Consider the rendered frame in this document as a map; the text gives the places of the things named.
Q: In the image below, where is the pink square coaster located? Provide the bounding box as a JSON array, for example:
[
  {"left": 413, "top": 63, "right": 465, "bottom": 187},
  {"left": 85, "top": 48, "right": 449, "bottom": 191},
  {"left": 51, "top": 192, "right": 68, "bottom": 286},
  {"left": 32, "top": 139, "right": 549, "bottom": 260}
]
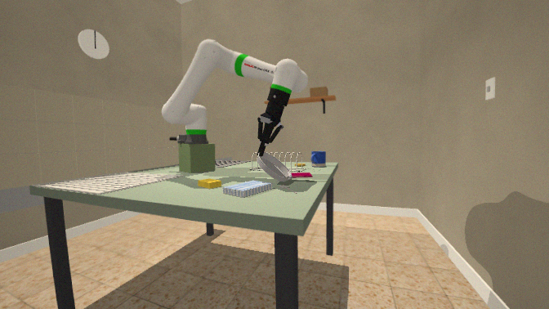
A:
[{"left": 291, "top": 172, "right": 312, "bottom": 177}]

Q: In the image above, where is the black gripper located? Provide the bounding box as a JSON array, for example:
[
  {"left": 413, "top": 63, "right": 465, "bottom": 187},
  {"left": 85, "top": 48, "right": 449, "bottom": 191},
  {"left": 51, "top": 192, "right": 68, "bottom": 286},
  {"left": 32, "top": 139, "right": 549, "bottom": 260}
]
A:
[{"left": 257, "top": 101, "right": 284, "bottom": 156}]

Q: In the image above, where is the white ribbed draining mat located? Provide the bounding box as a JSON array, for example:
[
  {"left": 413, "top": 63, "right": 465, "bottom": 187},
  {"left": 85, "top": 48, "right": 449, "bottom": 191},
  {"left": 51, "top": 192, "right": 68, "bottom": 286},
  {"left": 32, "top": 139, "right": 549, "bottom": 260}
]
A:
[{"left": 32, "top": 172, "right": 183, "bottom": 195}]

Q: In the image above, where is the blue mug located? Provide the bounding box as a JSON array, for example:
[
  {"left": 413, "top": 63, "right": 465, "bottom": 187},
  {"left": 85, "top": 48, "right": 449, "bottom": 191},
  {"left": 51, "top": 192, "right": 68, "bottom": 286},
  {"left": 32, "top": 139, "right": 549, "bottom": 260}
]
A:
[{"left": 310, "top": 151, "right": 326, "bottom": 167}]

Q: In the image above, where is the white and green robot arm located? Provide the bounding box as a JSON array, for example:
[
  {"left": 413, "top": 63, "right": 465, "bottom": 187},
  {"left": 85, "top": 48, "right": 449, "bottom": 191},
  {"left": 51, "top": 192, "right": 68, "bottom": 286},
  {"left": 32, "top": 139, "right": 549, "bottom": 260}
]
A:
[{"left": 162, "top": 39, "right": 308, "bottom": 144}]

